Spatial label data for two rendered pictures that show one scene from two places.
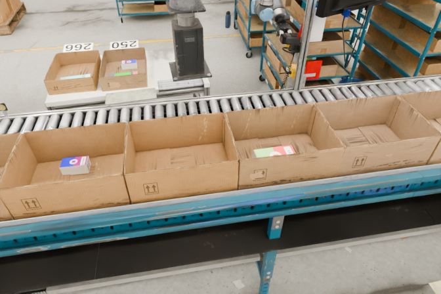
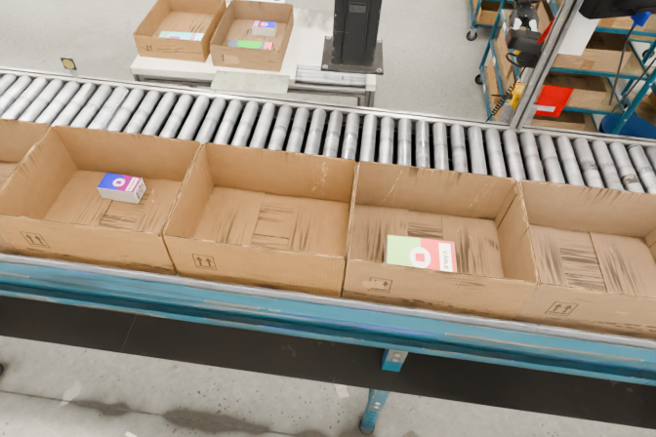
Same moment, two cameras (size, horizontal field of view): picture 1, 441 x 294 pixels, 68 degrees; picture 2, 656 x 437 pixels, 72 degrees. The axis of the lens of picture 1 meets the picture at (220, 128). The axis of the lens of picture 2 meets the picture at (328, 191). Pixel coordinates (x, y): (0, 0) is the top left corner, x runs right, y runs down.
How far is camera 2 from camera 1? 34 cm
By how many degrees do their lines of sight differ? 15
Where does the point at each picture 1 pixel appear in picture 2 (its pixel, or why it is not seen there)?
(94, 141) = (154, 158)
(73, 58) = (188, 3)
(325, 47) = (594, 59)
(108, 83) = (223, 56)
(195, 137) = (307, 186)
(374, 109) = (630, 212)
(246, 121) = (392, 180)
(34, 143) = (70, 142)
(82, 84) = (185, 49)
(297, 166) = (446, 289)
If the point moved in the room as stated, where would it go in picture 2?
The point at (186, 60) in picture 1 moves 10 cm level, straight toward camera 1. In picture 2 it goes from (348, 41) to (344, 55)
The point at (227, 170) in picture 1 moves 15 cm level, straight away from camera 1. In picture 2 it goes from (325, 267) to (346, 216)
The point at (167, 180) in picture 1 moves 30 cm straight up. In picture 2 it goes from (227, 257) to (205, 160)
